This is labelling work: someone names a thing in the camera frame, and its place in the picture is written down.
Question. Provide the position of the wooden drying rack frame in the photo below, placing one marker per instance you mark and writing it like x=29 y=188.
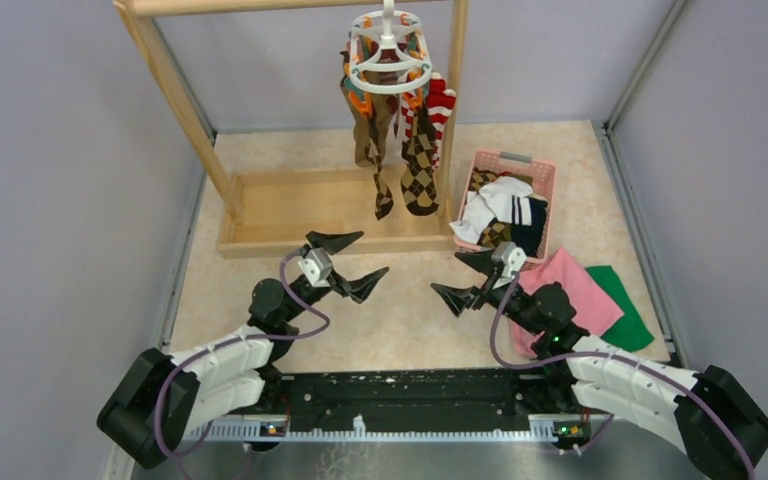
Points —
x=267 y=211

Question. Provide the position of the pink laundry basket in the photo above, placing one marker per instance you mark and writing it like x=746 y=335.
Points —
x=540 y=174

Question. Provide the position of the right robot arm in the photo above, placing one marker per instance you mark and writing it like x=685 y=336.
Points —
x=709 y=416

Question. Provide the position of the white round clip hanger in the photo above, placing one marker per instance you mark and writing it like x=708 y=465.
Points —
x=387 y=55

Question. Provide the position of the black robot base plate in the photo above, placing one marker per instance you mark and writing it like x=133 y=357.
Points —
x=424 y=401

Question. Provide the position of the white sock black stripes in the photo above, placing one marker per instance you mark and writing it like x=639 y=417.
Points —
x=509 y=199

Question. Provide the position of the pink cloth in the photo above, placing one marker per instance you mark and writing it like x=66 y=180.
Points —
x=595 y=310

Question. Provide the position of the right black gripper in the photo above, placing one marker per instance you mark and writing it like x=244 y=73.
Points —
x=459 y=298

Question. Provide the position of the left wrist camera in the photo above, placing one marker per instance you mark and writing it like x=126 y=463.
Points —
x=317 y=266

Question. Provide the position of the tan hanging sock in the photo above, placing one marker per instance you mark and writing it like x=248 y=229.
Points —
x=361 y=139

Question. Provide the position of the brown argyle socks in basket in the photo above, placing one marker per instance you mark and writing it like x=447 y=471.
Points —
x=496 y=231

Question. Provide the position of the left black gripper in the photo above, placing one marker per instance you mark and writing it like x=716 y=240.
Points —
x=357 y=289

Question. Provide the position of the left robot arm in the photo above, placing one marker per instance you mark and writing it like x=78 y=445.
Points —
x=164 y=396

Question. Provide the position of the red white striped sock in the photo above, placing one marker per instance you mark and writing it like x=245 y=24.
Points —
x=440 y=101

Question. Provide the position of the brown argyle sock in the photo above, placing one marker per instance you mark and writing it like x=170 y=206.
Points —
x=417 y=182
x=384 y=200

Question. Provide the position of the white sock in basket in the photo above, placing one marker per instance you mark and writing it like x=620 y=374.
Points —
x=474 y=219

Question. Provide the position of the navy sock in basket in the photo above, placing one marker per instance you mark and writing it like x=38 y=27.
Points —
x=530 y=228

